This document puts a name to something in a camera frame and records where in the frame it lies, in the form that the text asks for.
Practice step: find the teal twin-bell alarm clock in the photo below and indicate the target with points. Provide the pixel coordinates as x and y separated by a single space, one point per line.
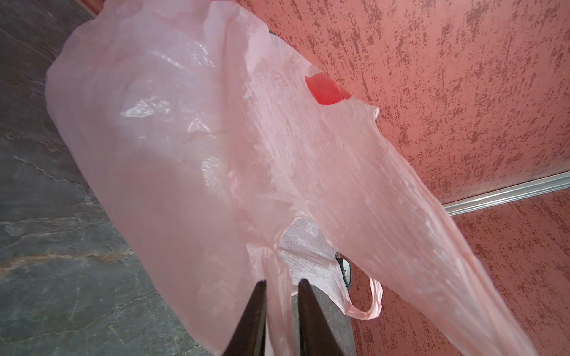
346 269

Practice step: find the pink translucent plastic bag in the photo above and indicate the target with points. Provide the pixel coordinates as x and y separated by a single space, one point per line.
198 132

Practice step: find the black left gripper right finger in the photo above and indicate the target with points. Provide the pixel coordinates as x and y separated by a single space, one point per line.
316 338

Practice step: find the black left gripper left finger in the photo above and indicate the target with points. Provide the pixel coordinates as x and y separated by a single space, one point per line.
249 337

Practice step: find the aluminium left corner post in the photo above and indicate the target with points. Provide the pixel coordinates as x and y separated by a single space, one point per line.
510 194

